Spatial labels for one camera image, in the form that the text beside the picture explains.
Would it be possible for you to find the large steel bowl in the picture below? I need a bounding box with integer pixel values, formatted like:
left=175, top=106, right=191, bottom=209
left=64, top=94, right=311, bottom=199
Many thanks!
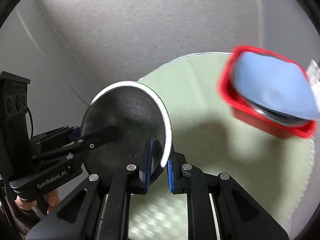
left=244, top=98, right=313, bottom=127

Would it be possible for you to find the blue plastic plate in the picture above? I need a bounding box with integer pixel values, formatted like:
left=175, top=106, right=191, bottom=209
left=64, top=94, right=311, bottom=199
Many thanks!
left=233, top=51, right=319, bottom=120

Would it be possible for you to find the green round table mat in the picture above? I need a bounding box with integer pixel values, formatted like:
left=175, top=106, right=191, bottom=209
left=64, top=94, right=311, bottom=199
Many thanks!
left=139, top=53, right=315, bottom=239

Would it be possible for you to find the white tote bag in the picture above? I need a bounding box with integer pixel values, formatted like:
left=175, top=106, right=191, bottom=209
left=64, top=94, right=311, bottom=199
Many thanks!
left=306, top=60, right=320, bottom=85

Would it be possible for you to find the person's left hand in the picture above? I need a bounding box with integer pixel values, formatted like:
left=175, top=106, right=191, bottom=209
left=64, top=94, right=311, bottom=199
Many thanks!
left=14, top=189, right=60, bottom=213

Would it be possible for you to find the black camera box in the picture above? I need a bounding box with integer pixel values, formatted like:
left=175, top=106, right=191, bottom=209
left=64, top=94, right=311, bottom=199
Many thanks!
left=1, top=71, right=33, bottom=181

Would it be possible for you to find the red plastic bin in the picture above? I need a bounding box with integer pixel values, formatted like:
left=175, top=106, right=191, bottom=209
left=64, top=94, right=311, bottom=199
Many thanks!
left=217, top=45, right=317, bottom=139

